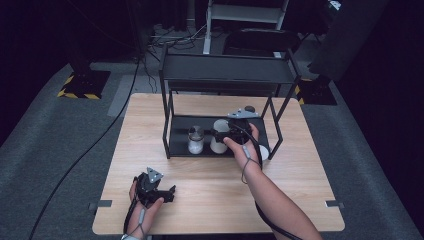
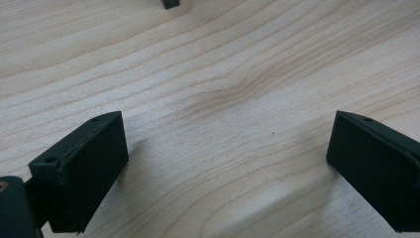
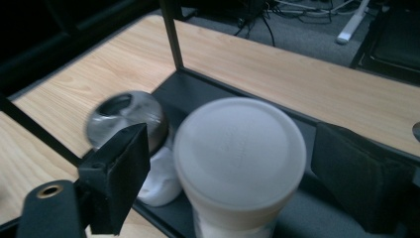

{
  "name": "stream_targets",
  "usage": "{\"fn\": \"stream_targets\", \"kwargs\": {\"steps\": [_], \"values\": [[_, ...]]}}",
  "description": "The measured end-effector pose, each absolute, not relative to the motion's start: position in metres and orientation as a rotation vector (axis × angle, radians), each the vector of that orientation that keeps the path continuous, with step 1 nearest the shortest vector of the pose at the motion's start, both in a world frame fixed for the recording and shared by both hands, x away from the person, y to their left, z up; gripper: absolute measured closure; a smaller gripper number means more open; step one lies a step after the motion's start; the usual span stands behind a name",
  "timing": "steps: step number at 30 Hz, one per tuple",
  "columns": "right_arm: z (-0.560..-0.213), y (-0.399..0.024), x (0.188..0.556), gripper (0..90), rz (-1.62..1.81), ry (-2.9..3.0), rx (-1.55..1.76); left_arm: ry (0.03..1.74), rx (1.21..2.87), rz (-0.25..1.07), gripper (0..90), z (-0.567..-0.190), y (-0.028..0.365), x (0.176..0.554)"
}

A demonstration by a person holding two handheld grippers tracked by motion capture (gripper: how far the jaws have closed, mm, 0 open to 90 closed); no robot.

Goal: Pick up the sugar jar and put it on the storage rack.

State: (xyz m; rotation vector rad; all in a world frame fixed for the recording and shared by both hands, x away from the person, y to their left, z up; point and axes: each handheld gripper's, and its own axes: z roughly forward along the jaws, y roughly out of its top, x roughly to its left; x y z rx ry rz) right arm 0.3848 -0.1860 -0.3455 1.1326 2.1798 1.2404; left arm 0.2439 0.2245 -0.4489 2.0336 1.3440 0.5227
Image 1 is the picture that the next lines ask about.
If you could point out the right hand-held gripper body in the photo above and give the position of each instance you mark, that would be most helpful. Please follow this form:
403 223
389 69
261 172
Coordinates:
240 131

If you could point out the black chair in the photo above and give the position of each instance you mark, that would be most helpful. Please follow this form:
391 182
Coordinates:
260 40

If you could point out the white lidded jar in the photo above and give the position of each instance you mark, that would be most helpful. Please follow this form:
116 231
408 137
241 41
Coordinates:
218 148
264 152

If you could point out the person's right hand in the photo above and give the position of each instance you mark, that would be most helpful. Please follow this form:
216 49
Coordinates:
245 158

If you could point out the large dark grey panel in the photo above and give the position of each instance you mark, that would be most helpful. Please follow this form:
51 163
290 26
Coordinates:
346 36

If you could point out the pale wristband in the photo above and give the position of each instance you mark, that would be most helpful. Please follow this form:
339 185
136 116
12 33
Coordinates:
129 237

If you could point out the black two-tier metal rack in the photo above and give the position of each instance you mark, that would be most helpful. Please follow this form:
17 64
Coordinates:
220 71

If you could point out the grey table edge bracket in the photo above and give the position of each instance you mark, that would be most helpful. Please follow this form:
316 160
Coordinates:
333 203
104 203

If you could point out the dark round table grommet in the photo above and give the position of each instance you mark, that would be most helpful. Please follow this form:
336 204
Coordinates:
250 108

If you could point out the person's left hand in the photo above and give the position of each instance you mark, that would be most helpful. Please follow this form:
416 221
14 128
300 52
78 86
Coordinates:
150 213

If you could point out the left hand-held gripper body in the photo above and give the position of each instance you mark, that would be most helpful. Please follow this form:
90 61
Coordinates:
148 191

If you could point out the black striped stand base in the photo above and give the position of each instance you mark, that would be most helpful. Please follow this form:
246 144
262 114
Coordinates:
85 83
316 93

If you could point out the white metal frame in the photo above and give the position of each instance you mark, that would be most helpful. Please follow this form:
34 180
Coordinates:
245 13

